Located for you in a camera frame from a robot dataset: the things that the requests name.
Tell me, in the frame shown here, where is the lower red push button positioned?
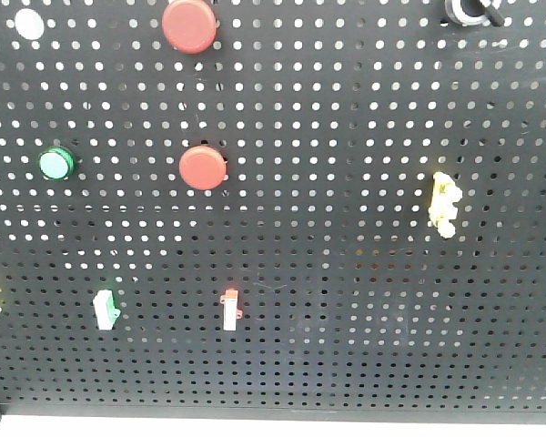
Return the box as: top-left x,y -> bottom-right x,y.
178,145 -> 227,190

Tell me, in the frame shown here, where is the red push button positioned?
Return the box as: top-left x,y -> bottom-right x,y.
161,0 -> 217,54
178,145 -> 227,190

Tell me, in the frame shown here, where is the upper red push button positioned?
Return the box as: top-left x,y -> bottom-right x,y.
161,0 -> 217,54

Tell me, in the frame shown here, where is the green push button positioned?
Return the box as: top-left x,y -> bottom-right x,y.
37,146 -> 76,180

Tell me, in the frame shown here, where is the black perforated pegboard panel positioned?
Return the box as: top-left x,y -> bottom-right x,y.
0,1 -> 546,423

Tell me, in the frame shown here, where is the white round panel plug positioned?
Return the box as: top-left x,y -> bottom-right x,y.
14,8 -> 45,41

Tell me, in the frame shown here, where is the white standing desk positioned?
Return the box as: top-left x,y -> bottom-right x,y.
0,415 -> 546,436

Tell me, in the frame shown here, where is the white red rocker switch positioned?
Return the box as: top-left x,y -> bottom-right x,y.
219,289 -> 243,331

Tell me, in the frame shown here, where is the yellow toggle switch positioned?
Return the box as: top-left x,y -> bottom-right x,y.
428,171 -> 463,239

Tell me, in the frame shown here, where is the white green rocker switch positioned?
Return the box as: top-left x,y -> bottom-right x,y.
93,290 -> 121,330

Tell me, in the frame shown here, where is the black rotary selector switch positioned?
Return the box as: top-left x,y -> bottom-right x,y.
444,0 -> 505,27

